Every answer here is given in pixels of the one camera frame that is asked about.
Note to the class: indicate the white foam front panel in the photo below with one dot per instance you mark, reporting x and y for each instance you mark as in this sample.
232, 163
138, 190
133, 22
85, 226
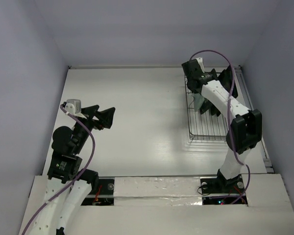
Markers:
258, 205

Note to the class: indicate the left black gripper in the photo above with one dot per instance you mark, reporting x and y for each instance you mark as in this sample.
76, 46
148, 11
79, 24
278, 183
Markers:
105, 116

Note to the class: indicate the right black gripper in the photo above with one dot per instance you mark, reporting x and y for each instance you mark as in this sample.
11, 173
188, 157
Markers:
217, 80

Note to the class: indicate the black wire dish rack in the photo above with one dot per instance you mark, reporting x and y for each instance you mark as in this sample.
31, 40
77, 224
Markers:
204, 127

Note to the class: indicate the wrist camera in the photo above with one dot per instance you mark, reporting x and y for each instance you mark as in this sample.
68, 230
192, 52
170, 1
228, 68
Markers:
200, 62
73, 106

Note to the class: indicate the light green rectangular plate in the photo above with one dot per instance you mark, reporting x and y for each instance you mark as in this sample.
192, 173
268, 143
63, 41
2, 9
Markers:
198, 101

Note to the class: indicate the black floral square plate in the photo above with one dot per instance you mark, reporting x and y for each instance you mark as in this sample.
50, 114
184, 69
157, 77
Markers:
207, 104

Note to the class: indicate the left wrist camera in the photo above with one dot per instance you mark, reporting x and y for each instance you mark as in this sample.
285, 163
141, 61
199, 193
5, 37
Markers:
73, 106

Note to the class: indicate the aluminium side rail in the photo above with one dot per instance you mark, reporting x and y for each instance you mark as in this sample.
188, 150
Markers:
247, 129

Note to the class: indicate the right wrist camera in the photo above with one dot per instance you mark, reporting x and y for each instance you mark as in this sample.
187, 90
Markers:
200, 62

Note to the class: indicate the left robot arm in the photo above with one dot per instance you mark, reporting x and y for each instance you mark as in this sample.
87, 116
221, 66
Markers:
69, 179

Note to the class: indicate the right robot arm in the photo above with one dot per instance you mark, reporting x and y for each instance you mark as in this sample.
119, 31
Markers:
217, 93

